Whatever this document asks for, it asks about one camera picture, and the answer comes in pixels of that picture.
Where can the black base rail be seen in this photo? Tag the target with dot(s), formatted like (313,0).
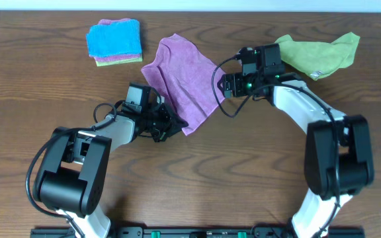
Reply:
(139,232)

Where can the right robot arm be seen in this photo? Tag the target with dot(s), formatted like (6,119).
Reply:
(338,161)

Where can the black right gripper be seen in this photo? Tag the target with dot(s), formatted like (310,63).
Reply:
(237,91)

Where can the purple microfibre cloth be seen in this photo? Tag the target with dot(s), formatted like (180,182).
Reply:
(183,75)

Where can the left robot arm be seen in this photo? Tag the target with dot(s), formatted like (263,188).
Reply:
(66,176)

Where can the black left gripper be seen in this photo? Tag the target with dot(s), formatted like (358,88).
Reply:
(175,125)

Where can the folded green cloth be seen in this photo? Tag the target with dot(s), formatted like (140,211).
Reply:
(116,62)

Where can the folded blue cloth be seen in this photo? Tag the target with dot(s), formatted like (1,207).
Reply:
(117,38)

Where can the folded purple cloth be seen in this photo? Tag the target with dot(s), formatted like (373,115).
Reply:
(119,56)

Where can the green microfibre cloth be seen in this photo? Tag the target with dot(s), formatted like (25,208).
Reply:
(319,59)

